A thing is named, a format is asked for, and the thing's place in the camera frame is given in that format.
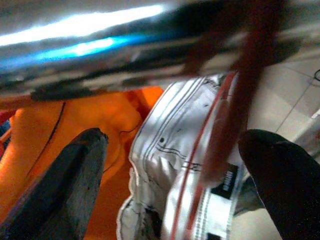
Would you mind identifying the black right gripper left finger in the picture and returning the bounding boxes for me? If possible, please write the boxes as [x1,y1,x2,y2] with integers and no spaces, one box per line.
[0,128,109,240]

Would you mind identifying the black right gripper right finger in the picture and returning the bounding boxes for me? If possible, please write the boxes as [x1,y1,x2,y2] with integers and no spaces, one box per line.
[237,128,320,240]

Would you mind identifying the red wire hanger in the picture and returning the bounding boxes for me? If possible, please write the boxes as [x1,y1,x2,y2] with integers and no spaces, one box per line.
[169,0,288,240]

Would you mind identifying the orange shirt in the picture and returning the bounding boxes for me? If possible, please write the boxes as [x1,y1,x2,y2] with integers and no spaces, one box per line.
[0,86,165,240]

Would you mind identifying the red garment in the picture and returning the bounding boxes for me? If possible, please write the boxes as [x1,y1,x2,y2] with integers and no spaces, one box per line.
[0,111,12,126]

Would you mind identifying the white trousers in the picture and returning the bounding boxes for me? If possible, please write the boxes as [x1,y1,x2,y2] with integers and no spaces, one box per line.
[116,72,266,240]

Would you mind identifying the shiny metal bar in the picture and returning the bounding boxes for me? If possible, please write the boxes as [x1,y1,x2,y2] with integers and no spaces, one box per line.
[0,0,320,100]

